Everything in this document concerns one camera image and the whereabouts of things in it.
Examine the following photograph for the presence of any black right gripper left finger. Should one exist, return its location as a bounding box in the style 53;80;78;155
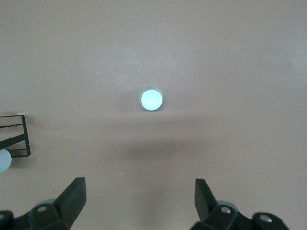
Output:
0;177;87;230

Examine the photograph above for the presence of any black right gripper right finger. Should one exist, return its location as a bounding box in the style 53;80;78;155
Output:
191;178;288;230

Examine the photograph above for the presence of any pale green cup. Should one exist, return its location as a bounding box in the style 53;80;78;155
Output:
139;85;164;112

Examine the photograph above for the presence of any grey cup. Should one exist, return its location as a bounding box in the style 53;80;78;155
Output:
0;148;12;174

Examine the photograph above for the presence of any clear tape piece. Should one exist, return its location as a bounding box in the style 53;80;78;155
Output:
17;111;35;124

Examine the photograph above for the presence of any black wire cup rack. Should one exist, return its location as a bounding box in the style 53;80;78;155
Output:
0;115;33;158

